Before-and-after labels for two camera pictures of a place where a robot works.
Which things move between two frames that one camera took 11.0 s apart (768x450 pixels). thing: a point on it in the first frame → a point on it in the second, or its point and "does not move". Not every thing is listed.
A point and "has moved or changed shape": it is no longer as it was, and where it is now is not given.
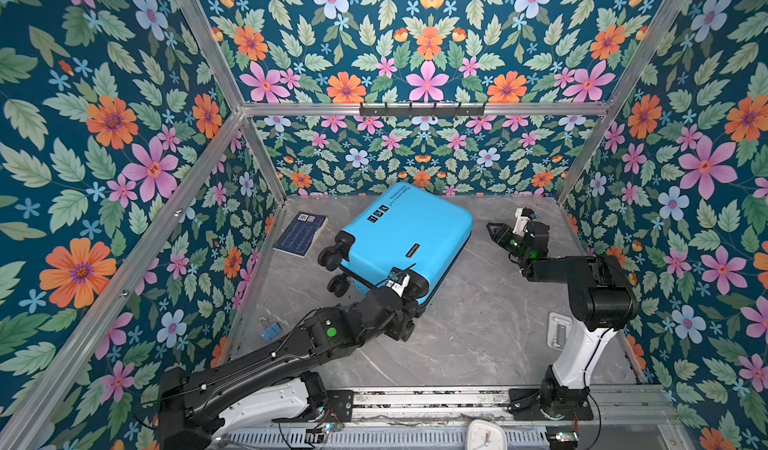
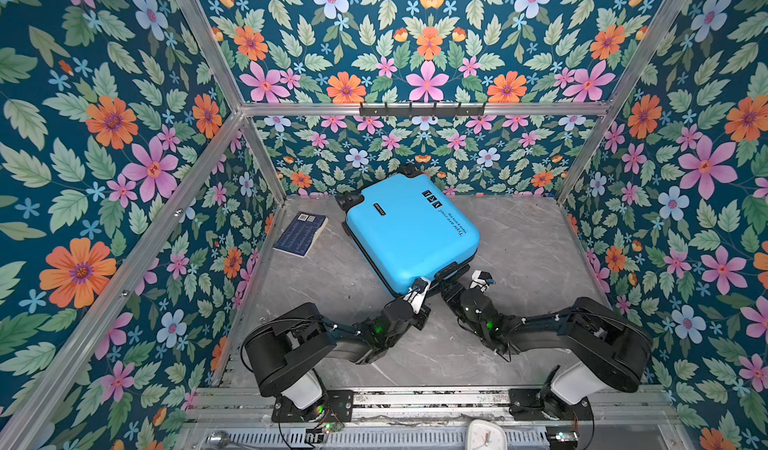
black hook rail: x=421 y=109 does not move
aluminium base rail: x=607 y=409 does not move
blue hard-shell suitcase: x=411 y=232 has moved or changed shape
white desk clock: x=486 y=435 does not move
